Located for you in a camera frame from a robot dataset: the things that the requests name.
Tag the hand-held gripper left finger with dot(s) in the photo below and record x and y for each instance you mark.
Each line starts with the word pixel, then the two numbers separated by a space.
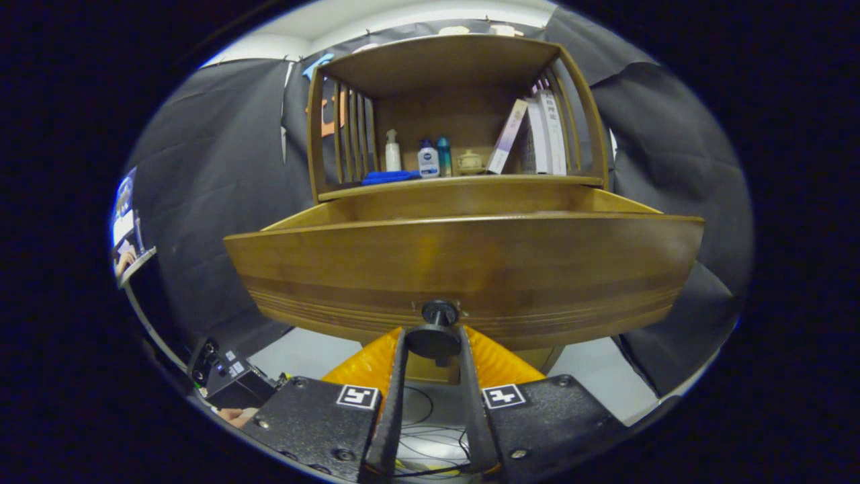
pixel 393 417

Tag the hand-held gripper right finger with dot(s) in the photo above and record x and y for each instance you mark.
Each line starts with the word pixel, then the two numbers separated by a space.
pixel 474 417

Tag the wooden drawer with black knob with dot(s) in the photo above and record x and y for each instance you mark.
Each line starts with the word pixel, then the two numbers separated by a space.
pixel 470 262

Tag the wooden countertop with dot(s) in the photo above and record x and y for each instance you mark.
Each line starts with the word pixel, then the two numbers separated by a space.
pixel 457 183

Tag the wooden cabinet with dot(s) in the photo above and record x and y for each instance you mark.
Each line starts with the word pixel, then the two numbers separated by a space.
pixel 437 64

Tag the black device box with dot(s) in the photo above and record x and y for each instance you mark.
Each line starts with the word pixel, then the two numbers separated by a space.
pixel 228 380

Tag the blue folded cloth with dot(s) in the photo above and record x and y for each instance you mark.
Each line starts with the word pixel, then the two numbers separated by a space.
pixel 390 177

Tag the ceramic lidded tea cup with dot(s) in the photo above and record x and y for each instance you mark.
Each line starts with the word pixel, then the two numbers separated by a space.
pixel 470 163

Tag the white bottle with blue cap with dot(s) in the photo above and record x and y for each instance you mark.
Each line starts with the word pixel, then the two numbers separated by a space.
pixel 428 163

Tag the white pump bottle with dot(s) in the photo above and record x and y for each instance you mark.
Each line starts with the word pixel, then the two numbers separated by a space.
pixel 393 158

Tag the teal bottle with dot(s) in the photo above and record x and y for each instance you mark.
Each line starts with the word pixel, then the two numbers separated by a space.
pixel 444 151

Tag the purple book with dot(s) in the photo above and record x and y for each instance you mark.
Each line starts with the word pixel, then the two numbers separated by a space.
pixel 507 138

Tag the patterned cover book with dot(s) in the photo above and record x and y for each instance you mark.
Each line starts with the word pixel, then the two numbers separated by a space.
pixel 536 141

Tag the white book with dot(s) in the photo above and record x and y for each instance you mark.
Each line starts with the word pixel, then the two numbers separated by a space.
pixel 554 134

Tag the white desk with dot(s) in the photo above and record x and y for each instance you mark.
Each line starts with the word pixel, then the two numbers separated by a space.
pixel 138 265

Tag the computer monitor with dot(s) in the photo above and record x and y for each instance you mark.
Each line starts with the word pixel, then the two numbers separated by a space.
pixel 124 208

